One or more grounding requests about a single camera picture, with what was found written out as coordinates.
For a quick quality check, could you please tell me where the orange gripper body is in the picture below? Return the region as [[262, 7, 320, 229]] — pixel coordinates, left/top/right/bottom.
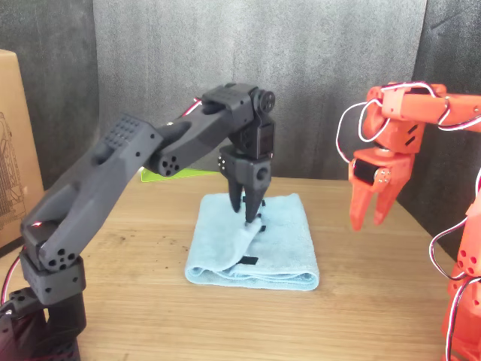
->
[[347, 147, 415, 190]]

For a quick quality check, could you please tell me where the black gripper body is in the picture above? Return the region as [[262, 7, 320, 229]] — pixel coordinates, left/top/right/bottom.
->
[[218, 147, 273, 190]]

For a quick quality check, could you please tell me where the light blue towel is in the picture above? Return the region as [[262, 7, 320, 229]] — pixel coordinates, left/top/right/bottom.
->
[[183, 192, 320, 291]]

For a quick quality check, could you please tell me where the bright green plastic sheet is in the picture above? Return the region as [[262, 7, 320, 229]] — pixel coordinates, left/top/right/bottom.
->
[[141, 168, 219, 184]]

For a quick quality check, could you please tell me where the light grey felt panel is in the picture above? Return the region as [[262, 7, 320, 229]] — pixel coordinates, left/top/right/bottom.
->
[[92, 0, 428, 181]]

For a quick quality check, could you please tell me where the dark grey felt panel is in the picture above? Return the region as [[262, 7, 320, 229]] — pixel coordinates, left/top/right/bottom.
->
[[0, 0, 95, 189], [398, 0, 481, 260]]

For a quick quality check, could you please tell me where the brown cardboard box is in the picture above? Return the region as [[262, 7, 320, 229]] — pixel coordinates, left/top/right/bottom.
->
[[0, 48, 46, 250]]

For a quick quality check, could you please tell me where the orange arm base servo cable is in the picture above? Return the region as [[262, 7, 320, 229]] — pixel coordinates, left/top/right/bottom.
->
[[428, 214, 481, 281]]

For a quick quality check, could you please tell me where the orange arm wrist servo cable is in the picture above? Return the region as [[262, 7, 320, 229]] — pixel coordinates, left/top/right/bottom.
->
[[334, 83, 481, 167]]

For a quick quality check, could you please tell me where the black arm servo cable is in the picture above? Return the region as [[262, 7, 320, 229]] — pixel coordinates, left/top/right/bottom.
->
[[185, 96, 204, 119]]

